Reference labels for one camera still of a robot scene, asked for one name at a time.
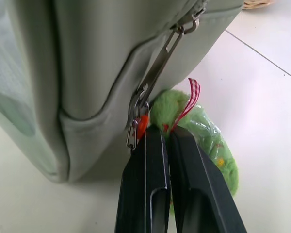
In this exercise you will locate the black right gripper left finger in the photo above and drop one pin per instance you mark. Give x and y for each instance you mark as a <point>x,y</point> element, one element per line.
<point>143,184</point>

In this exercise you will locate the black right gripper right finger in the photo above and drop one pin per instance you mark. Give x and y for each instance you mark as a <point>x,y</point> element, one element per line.
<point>198,184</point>

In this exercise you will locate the green zip pouch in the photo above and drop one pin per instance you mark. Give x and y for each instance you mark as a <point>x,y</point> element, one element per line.
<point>92,80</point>

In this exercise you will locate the woven wicker basket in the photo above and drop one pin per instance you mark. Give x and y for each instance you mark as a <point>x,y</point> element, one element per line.
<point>259,3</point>

